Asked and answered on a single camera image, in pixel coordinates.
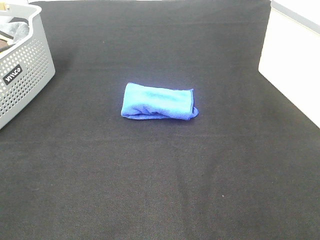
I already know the brown towel in basket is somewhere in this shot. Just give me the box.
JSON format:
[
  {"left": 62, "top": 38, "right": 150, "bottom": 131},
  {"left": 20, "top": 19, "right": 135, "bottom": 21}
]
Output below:
[{"left": 0, "top": 39, "right": 11, "bottom": 52}]

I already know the grey towel in basket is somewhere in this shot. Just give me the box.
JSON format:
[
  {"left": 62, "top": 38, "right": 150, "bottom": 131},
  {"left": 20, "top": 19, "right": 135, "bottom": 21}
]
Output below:
[{"left": 0, "top": 21, "right": 30, "bottom": 44}]

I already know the blue microfiber towel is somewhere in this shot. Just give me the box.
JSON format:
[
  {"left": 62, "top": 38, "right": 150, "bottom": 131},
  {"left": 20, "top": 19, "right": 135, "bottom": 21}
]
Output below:
[{"left": 120, "top": 82, "right": 199, "bottom": 121}]

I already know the grey perforated laundry basket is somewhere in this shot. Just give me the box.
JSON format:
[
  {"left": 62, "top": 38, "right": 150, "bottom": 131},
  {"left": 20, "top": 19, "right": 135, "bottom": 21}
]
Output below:
[{"left": 0, "top": 3, "right": 56, "bottom": 127}]

